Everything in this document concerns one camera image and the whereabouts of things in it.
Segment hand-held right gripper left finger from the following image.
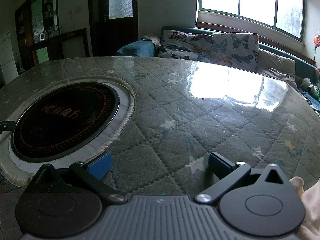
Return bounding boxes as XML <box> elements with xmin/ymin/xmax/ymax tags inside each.
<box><xmin>24</xmin><ymin>152</ymin><xmax>127</xmax><ymax>204</ymax></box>

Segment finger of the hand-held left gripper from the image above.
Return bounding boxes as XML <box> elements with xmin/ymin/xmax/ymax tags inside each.
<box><xmin>0</xmin><ymin>121</ymin><xmax>16</xmax><ymax>133</ymax></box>

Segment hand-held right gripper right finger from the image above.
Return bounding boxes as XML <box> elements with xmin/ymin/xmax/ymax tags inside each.
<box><xmin>195</xmin><ymin>151</ymin><xmax>295</xmax><ymax>204</ymax></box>

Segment cream shirt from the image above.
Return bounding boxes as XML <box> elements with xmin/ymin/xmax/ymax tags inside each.
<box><xmin>290</xmin><ymin>176</ymin><xmax>320</xmax><ymax>240</ymax></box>

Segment black round induction cooktop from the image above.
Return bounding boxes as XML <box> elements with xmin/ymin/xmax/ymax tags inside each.
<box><xmin>10</xmin><ymin>82</ymin><xmax>120</xmax><ymax>160</ymax></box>

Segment white refrigerator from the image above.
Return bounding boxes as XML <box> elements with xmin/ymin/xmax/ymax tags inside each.
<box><xmin>0</xmin><ymin>31</ymin><xmax>18</xmax><ymax>85</ymax></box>

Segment dark wooden cabinet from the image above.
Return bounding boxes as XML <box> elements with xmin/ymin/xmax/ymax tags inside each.
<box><xmin>15</xmin><ymin>0</ymin><xmax>60</xmax><ymax>68</ymax></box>

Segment dark wooden console table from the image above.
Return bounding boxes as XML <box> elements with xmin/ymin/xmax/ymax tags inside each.
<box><xmin>27</xmin><ymin>28</ymin><xmax>87</xmax><ymax>63</ymax></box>

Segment beige cushion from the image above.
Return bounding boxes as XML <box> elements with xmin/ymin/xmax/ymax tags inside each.
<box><xmin>256</xmin><ymin>49</ymin><xmax>298</xmax><ymax>90</ymax></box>

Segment butterfly print pillow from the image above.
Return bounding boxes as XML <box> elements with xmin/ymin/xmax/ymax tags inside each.
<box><xmin>209</xmin><ymin>32</ymin><xmax>259</xmax><ymax>72</ymax></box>
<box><xmin>158</xmin><ymin>29</ymin><xmax>215</xmax><ymax>62</ymax></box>

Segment grey plush toy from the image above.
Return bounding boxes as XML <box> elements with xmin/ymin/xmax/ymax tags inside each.
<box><xmin>300</xmin><ymin>77</ymin><xmax>319</xmax><ymax>97</ymax></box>

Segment blue blanket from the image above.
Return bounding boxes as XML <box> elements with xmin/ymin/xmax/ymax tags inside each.
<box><xmin>117</xmin><ymin>39</ymin><xmax>157</xmax><ymax>57</ymax></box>

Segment dark door with frosted glass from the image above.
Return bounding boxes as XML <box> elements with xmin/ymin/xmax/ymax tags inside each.
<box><xmin>90</xmin><ymin>0</ymin><xmax>139</xmax><ymax>57</ymax></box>

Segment teal sofa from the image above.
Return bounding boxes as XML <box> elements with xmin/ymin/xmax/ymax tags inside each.
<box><xmin>116</xmin><ymin>26</ymin><xmax>320</xmax><ymax>113</ymax></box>

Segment white cloth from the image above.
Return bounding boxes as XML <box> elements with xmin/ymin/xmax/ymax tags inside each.
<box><xmin>141</xmin><ymin>35</ymin><xmax>161</xmax><ymax>48</ymax></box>

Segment colourful pinwheel toy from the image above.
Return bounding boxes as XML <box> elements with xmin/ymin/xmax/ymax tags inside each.
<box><xmin>310</xmin><ymin>30</ymin><xmax>320</xmax><ymax>64</ymax></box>

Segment white cooktop surround ring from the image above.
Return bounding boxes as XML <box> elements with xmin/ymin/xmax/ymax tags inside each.
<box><xmin>9</xmin><ymin>80</ymin><xmax>133</xmax><ymax>174</ymax></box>

